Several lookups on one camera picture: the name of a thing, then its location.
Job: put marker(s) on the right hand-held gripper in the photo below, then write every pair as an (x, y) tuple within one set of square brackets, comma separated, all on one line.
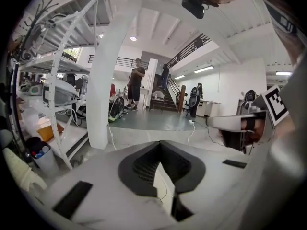
[(273, 104)]

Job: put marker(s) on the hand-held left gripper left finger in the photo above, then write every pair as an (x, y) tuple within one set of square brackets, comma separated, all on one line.
[(129, 174)]

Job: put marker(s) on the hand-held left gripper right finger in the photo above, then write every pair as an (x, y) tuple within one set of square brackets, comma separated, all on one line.
[(189, 171)]

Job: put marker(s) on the person's right hand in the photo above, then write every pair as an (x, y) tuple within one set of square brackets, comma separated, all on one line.
[(258, 131)]

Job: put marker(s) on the white desk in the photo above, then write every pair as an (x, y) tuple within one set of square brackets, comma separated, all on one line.
[(209, 108)]

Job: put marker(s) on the long ceiling light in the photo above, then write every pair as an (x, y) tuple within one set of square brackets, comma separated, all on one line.
[(204, 69), (180, 77), (283, 73)]

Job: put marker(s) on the dark staircase with railing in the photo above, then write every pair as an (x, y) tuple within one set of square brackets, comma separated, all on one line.
[(170, 97)]

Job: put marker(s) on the black green bag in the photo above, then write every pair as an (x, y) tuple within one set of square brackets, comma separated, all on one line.
[(116, 109)]

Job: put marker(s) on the small dark side table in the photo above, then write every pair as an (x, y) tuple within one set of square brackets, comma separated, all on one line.
[(157, 102)]

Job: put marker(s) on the person's white shirt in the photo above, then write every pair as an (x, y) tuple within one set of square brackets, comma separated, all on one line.
[(275, 176)]

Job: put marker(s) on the white wastebasket with black liner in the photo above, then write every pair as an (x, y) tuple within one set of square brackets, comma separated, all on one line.
[(45, 160)]

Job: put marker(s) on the orange plastic tray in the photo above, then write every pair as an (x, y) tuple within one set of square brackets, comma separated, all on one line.
[(49, 131)]

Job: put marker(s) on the white square pillar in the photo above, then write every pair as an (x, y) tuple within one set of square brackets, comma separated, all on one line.
[(108, 80)]

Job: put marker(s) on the white black appliance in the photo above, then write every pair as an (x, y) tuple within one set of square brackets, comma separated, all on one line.
[(61, 93)]

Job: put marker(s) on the black balcony railing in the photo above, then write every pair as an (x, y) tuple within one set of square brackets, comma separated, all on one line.
[(124, 61)]

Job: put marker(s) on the round ceiling lamp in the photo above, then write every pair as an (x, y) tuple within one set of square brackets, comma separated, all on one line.
[(133, 38)]

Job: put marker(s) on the white metal shelving rack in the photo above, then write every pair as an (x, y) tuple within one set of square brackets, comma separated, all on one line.
[(60, 63)]

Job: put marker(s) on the black head-mounted camera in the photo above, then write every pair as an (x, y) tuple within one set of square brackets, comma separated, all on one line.
[(193, 5)]

